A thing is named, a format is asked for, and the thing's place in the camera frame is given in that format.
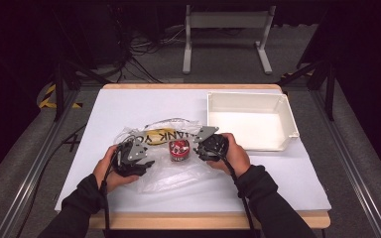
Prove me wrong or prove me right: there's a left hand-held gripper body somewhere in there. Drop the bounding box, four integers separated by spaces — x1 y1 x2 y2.
111 138 150 178

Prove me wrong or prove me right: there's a white table mat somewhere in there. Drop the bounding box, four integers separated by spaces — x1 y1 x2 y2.
54 88 332 213

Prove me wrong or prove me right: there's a white metal stand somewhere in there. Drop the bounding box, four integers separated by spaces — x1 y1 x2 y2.
182 4 277 76

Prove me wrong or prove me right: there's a left hand-held gripper cable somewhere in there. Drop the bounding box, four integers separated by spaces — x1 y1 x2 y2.
99 145 122 238

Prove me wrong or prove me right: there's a white plastic bin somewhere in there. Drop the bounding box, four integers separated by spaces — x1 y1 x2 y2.
206 91 301 153

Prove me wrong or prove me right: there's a right hand-held gripper cable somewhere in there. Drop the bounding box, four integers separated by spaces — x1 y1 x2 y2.
220 154 260 238

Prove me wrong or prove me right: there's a black metal stand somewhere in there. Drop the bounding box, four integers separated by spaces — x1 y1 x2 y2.
50 9 112 122
275 59 337 122

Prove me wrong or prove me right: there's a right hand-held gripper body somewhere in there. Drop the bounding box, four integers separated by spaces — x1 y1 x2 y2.
192 125 230 163

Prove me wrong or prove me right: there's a person's left hand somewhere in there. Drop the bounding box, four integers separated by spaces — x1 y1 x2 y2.
92 144 141 194

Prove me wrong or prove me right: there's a bundle of floor cables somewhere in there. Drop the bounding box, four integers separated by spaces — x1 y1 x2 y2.
110 24 187 84

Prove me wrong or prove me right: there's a clear printed plastic bag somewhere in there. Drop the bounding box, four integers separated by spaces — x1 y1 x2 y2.
113 117 225 194

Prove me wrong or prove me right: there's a red can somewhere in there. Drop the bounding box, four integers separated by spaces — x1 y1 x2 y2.
168 138 191 163

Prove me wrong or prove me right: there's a person's right hand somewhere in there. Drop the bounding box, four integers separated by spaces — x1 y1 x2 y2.
206 132 252 179

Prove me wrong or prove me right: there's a hand-held gripper cable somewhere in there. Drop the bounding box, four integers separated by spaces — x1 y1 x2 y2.
99 145 122 238
220 154 260 238

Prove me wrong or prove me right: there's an aluminium rail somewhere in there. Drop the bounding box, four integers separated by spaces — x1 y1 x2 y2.
310 88 381 238
0 88 81 238

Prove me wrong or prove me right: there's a black yellow hazard tape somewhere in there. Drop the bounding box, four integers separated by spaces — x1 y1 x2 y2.
38 83 83 110

